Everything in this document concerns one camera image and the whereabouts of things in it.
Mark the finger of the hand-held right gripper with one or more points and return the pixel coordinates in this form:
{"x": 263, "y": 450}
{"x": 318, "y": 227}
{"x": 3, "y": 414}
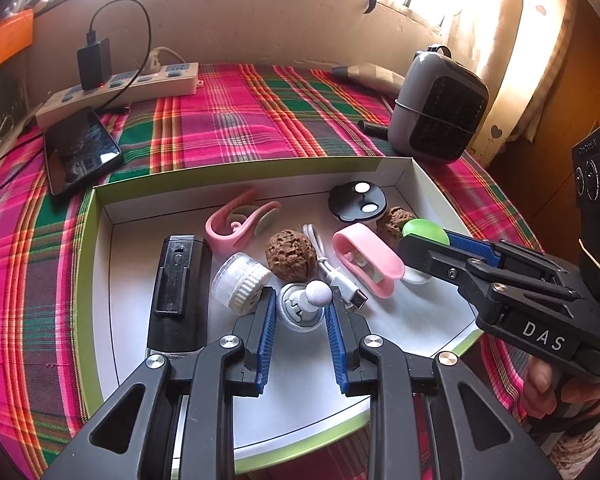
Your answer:
{"x": 472, "y": 246}
{"x": 440, "y": 262}

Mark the white power strip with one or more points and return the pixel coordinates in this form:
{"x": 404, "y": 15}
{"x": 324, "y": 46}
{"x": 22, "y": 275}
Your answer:
{"x": 180, "y": 77}

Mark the heart print curtain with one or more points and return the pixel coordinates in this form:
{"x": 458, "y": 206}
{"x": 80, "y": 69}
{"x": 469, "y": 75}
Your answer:
{"x": 530, "y": 60}

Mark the person's right forearm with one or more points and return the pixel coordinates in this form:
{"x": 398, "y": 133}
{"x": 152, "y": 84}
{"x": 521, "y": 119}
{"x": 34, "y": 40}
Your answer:
{"x": 590, "y": 450}

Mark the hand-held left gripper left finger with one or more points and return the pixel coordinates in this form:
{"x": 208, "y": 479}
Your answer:
{"x": 266, "y": 340}

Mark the black rectangular device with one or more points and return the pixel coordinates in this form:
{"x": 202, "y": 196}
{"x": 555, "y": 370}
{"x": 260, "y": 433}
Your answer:
{"x": 180, "y": 285}

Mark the black smartphone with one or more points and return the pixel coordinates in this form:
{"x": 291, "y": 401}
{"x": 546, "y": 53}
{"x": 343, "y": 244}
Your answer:
{"x": 80, "y": 152}

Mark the green white cardboard box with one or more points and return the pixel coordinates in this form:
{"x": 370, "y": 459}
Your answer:
{"x": 130, "y": 260}

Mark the black pen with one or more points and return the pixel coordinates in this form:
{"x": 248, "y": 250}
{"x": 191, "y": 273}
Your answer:
{"x": 375, "y": 127}

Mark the black round gadget white dots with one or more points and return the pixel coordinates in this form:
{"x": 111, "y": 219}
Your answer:
{"x": 347, "y": 205}

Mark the black charger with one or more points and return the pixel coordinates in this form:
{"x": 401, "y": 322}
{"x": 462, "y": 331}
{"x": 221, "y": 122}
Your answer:
{"x": 94, "y": 65}

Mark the orange tray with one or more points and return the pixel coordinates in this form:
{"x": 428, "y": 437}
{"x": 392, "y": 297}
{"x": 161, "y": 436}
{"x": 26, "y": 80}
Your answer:
{"x": 7, "y": 42}

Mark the plaid cloth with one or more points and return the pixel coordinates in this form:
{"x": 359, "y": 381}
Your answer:
{"x": 280, "y": 125}

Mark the brown walnut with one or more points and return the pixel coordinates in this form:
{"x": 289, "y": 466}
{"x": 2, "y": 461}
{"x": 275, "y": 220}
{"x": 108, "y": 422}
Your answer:
{"x": 290, "y": 252}
{"x": 392, "y": 222}

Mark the white plug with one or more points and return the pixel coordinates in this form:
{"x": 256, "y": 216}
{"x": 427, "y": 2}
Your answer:
{"x": 155, "y": 60}

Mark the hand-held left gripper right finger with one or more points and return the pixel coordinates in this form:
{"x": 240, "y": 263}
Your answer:
{"x": 335, "y": 345}

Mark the pink plastic clip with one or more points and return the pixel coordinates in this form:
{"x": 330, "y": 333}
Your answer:
{"x": 220, "y": 227}

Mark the white round knob gadget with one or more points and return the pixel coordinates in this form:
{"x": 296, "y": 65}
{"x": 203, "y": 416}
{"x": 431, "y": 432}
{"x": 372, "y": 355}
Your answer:
{"x": 300, "y": 305}

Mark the green domed round gadget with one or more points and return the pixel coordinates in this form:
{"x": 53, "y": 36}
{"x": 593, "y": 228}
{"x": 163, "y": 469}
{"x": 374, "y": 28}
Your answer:
{"x": 425, "y": 232}

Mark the grey fan heater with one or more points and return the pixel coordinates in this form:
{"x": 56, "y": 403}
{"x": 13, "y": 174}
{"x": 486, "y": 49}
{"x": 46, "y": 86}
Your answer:
{"x": 415, "y": 110}

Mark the person's right hand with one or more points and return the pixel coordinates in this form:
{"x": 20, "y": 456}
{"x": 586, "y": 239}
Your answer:
{"x": 540, "y": 390}

